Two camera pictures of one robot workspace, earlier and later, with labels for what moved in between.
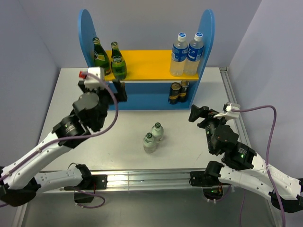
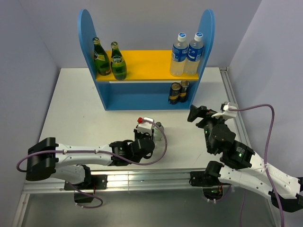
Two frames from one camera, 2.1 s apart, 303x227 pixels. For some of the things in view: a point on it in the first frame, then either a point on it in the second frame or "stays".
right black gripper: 202,111 stays
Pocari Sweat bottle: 195,52 stays
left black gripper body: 105,94 → 138,135
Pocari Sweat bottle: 179,56 stays
